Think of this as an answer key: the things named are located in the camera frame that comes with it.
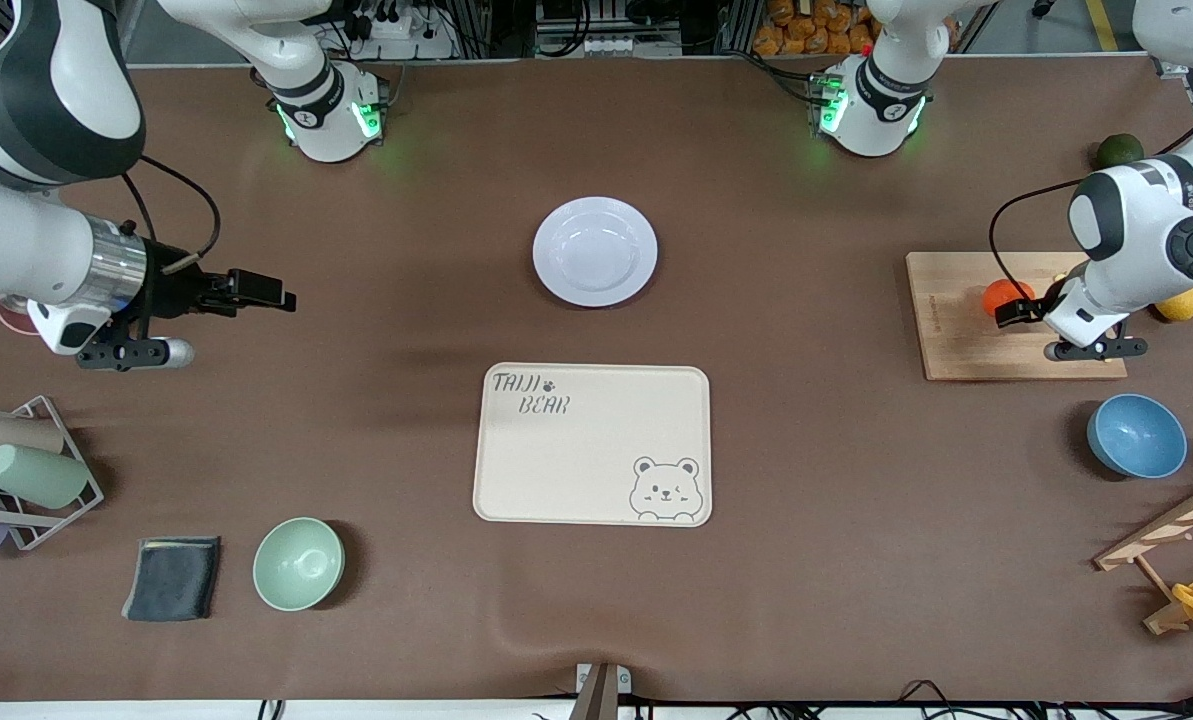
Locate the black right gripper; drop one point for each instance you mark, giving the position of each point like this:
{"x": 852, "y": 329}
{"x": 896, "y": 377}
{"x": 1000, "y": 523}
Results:
{"x": 170, "y": 282}

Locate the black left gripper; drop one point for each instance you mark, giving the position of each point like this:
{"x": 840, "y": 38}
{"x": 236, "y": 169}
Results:
{"x": 1046, "y": 298}

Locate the orange fruit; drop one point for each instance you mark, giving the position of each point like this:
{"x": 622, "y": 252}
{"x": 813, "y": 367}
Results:
{"x": 1006, "y": 292}

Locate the white round plate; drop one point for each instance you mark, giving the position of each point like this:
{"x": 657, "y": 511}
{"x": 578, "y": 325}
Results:
{"x": 596, "y": 252}

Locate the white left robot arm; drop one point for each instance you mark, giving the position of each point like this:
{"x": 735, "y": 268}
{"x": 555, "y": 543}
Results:
{"x": 1136, "y": 225}

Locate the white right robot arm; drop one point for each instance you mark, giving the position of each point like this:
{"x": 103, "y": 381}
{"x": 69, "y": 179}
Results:
{"x": 16, "y": 245}

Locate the wooden cutting board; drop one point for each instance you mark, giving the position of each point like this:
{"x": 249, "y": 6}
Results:
{"x": 956, "y": 340}

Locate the yellow lemon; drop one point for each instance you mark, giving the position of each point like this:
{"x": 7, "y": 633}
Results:
{"x": 1184, "y": 308}

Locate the blue bowl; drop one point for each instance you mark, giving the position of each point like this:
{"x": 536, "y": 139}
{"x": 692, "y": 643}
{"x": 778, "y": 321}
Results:
{"x": 1141, "y": 440}

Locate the dark green lime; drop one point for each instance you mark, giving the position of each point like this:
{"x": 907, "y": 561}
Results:
{"x": 1119, "y": 150}

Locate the pink bowl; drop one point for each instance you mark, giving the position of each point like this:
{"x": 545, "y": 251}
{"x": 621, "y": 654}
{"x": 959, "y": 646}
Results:
{"x": 11, "y": 322}

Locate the wooden dish rack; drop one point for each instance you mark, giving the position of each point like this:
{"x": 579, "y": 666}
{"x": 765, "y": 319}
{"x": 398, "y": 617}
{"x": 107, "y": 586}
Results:
{"x": 1166, "y": 525}

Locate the beige cup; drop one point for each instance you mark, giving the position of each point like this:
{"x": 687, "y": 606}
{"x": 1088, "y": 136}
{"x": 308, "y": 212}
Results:
{"x": 16, "y": 436}

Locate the green cup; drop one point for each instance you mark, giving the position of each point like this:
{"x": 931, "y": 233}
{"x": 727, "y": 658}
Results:
{"x": 36, "y": 476}

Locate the light green bowl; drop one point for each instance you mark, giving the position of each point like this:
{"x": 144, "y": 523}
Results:
{"x": 298, "y": 565}

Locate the dark grey folded cloth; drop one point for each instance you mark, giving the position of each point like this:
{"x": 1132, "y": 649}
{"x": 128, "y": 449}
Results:
{"x": 171, "y": 580}

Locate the white power strip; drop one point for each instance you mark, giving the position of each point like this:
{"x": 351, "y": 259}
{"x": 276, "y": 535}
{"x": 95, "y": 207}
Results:
{"x": 401, "y": 35}
{"x": 631, "y": 45}

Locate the bag of orange fruits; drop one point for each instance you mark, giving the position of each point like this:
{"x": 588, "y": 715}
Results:
{"x": 816, "y": 30}

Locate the cream tray with bear print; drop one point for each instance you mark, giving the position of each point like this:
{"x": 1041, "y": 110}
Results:
{"x": 576, "y": 460}

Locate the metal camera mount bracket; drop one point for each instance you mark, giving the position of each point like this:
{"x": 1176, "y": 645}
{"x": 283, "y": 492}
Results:
{"x": 596, "y": 695}

